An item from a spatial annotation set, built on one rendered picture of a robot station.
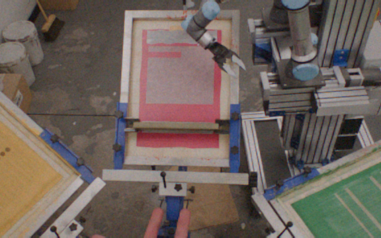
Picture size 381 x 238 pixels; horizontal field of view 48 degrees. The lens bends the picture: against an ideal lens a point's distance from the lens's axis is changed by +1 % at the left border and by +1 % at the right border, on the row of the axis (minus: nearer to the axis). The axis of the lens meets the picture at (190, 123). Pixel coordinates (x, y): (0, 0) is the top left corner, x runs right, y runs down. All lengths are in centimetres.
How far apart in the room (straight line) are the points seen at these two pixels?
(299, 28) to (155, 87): 75
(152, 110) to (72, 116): 196
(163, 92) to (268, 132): 144
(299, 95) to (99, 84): 237
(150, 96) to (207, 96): 29
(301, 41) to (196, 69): 53
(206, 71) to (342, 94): 73
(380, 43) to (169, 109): 126
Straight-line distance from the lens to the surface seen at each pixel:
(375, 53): 259
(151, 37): 224
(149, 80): 218
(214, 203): 323
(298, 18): 192
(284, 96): 236
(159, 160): 207
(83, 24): 509
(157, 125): 202
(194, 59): 218
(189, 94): 213
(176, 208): 200
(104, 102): 406
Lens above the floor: 280
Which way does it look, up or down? 49 degrees down
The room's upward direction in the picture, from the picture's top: 5 degrees counter-clockwise
